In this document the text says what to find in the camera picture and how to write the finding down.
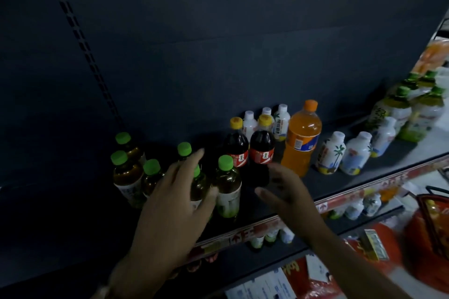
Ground red plastic snack bag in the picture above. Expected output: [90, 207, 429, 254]
[282, 223, 404, 299]

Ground beaded wrist bracelet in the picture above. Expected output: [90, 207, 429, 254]
[92, 284, 111, 299]

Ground red shelf price strip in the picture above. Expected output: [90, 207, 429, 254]
[186, 153, 449, 264]

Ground large green-capped tea bottle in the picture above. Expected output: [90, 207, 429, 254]
[366, 85, 413, 135]
[385, 71, 421, 100]
[417, 69, 439, 93]
[398, 85, 446, 143]

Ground person's left forearm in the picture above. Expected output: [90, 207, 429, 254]
[90, 260, 166, 299]

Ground yellow trimmed card pack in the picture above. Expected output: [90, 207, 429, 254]
[357, 228, 390, 263]

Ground small yellow-capped cola bottle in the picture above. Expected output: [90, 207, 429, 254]
[223, 116, 250, 170]
[249, 114, 276, 187]

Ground person's left hand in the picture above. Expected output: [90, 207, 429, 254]
[117, 148, 220, 284]

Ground dark grey metal shelf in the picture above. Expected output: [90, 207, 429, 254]
[0, 0, 449, 299]

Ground red shopping basket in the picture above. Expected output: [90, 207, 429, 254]
[403, 185, 449, 294]

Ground shrink-wrapped bottle packs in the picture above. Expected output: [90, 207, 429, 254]
[410, 38, 449, 75]

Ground person's right hand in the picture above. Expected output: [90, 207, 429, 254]
[254, 163, 331, 244]

